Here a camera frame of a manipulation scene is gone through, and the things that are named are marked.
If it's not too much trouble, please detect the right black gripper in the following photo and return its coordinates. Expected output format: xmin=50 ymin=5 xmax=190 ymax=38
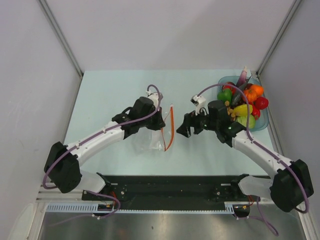
xmin=176 ymin=105 xmax=219 ymax=138

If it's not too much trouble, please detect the clear zip bag orange zipper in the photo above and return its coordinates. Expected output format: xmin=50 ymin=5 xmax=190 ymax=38
xmin=132 ymin=103 xmax=175 ymax=154

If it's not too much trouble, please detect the grey toy fish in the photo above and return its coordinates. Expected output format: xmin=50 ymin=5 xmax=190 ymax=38
xmin=231 ymin=76 xmax=252 ymax=107

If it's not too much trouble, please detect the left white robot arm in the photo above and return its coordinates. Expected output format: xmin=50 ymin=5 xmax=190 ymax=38
xmin=44 ymin=93 xmax=165 ymax=200

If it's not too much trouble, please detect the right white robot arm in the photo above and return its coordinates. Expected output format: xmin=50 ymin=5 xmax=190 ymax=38
xmin=176 ymin=100 xmax=314 ymax=213

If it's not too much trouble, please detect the green bell pepper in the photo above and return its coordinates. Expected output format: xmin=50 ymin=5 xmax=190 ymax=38
xmin=217 ymin=88 xmax=233 ymax=103

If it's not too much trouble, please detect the green cabbage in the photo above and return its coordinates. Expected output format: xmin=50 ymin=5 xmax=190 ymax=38
xmin=235 ymin=114 xmax=256 ymax=129

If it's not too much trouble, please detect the yellow starfruit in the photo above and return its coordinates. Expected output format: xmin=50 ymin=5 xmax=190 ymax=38
xmin=234 ymin=104 xmax=253 ymax=117

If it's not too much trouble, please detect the red bell pepper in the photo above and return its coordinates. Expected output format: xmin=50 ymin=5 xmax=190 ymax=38
xmin=222 ymin=81 xmax=236 ymax=95

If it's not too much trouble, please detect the orange pumpkin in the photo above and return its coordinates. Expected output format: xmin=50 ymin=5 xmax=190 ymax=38
xmin=244 ymin=84 xmax=264 ymax=103

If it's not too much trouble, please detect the blue plastic bowl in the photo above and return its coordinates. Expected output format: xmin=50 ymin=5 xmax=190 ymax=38
xmin=216 ymin=74 xmax=270 ymax=132

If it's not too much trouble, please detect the purple white scallion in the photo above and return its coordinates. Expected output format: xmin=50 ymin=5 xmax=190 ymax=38
xmin=236 ymin=66 xmax=248 ymax=87

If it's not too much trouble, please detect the red tomato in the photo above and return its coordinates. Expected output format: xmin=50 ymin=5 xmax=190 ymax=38
xmin=254 ymin=96 xmax=269 ymax=110

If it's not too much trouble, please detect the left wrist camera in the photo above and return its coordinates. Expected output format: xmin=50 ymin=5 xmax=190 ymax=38
xmin=146 ymin=90 xmax=163 ymax=108

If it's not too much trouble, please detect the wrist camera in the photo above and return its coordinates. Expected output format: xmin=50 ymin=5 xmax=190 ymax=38
xmin=146 ymin=90 xmax=163 ymax=108
xmin=190 ymin=95 xmax=206 ymax=116

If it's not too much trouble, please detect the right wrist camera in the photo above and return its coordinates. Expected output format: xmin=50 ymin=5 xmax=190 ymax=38
xmin=190 ymin=95 xmax=206 ymax=116

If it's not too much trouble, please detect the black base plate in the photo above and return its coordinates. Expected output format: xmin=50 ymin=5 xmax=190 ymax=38
xmin=82 ymin=175 xmax=257 ymax=211

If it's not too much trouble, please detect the white cable duct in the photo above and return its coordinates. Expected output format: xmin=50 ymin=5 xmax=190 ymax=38
xmin=46 ymin=201 xmax=251 ymax=215

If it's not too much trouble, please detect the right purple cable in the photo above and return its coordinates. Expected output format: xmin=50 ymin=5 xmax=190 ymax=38
xmin=197 ymin=83 xmax=311 ymax=237

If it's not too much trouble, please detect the purple cable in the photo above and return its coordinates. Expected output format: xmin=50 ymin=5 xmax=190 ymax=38
xmin=197 ymin=83 xmax=311 ymax=237
xmin=42 ymin=84 xmax=165 ymax=226

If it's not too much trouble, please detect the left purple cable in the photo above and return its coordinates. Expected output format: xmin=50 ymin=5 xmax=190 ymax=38
xmin=42 ymin=84 xmax=165 ymax=226

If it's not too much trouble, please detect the aluminium frame rail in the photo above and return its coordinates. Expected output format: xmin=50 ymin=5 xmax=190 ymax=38
xmin=36 ymin=186 xmax=274 ymax=205

